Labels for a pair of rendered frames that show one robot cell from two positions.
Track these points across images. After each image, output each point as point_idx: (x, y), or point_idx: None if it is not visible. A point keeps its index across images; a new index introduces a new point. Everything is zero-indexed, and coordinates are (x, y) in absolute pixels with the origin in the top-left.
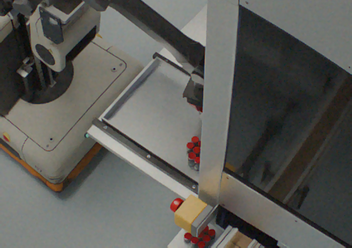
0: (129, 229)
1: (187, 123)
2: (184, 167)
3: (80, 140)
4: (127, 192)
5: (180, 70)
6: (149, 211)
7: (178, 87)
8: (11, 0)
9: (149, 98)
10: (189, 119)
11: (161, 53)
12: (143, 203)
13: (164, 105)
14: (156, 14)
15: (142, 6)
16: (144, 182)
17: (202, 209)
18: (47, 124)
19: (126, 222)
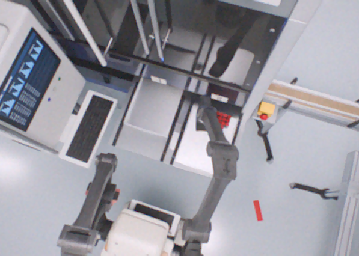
0: (207, 187)
1: (205, 135)
2: (230, 128)
3: (181, 220)
4: (187, 195)
5: (177, 147)
6: (193, 181)
7: (186, 146)
8: (201, 247)
9: (197, 158)
10: (202, 135)
11: (167, 161)
12: (190, 185)
13: (199, 149)
14: (213, 126)
15: (217, 131)
16: (179, 188)
17: (266, 102)
18: (180, 243)
19: (203, 190)
